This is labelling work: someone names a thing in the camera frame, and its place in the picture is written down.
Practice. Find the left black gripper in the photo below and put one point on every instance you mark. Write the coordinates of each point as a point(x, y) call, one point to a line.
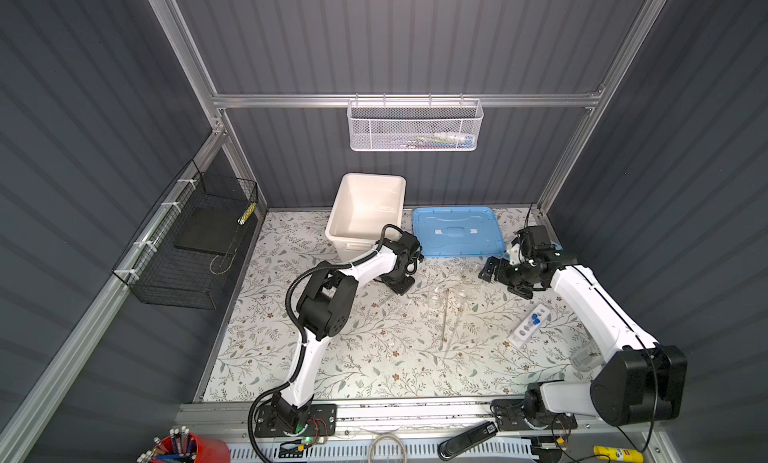
point(399, 289)

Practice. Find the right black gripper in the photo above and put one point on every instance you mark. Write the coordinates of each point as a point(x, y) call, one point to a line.
point(499, 274)

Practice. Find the white plastic storage bin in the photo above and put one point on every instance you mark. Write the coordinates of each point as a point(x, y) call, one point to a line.
point(364, 204)

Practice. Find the white small tube rack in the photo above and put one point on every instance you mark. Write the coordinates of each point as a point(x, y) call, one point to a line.
point(521, 334)

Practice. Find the clear plastic measuring cup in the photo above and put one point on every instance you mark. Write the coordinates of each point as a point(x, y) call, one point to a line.
point(587, 358)

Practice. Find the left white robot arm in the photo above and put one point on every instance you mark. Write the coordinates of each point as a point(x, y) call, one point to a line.
point(319, 303)

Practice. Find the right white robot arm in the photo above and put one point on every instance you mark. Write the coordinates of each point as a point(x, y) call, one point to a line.
point(638, 380)

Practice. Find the blue plastic bin lid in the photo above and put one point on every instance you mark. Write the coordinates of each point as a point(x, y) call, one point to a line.
point(458, 231)

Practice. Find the long glass stirring rod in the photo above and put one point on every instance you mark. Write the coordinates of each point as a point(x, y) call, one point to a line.
point(445, 333)

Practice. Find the yellow brush in basket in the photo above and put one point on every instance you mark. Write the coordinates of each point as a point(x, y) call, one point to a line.
point(247, 213)

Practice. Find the black handheld device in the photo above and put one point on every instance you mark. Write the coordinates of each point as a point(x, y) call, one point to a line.
point(467, 440)

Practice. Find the yellow bottle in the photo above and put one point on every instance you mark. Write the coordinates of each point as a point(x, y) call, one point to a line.
point(612, 454)

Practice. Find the red pen cup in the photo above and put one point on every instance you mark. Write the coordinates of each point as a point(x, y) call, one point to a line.
point(187, 447)

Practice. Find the white wire wall basket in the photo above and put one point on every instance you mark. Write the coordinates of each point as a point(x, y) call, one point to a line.
point(420, 125)

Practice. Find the black wire wall basket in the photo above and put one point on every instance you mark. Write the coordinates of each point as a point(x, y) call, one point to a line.
point(194, 247)

